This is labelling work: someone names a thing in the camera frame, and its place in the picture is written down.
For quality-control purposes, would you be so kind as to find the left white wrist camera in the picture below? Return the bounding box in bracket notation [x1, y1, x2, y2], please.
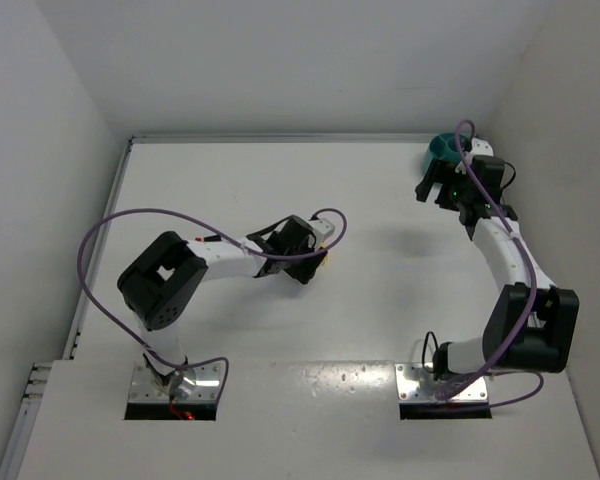
[309, 218, 336, 244]

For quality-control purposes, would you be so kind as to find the metal base plate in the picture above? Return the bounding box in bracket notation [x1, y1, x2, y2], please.
[128, 361, 224, 405]
[394, 362, 489, 406]

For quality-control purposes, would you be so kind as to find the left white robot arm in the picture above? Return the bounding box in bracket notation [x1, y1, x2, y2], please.
[117, 215, 335, 365]

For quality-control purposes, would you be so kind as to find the yellow lego assembly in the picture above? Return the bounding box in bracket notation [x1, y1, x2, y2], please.
[318, 243, 329, 267]

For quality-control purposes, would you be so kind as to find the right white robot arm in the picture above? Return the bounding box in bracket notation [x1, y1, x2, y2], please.
[415, 155, 580, 380]

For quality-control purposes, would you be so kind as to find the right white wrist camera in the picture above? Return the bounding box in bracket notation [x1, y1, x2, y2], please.
[470, 138, 494, 157]

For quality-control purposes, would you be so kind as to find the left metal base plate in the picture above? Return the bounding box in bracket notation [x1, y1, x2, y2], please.
[128, 361, 224, 405]

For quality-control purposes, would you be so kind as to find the teal divided round container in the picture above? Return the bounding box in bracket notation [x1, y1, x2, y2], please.
[422, 132, 461, 174]

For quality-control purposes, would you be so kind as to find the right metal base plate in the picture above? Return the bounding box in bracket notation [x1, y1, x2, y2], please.
[394, 362, 489, 406]

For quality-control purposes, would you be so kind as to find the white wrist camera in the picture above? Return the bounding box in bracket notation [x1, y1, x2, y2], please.
[470, 138, 494, 157]
[309, 218, 336, 244]

